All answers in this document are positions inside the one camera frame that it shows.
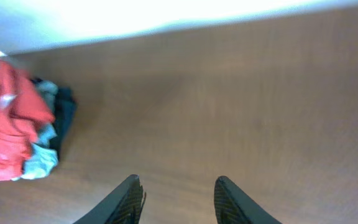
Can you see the folded grey garment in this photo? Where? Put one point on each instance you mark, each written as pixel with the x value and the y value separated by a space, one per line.
pixel 43 158

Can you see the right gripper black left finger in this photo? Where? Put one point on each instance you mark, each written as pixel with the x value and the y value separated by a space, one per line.
pixel 123 205

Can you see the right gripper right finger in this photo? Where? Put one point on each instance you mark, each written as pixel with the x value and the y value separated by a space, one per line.
pixel 233 206

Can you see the folded navy garment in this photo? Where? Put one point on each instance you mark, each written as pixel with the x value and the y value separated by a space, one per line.
pixel 63 106

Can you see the folded orange printed t-shirt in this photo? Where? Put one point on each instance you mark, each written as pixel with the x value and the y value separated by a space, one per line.
pixel 23 112

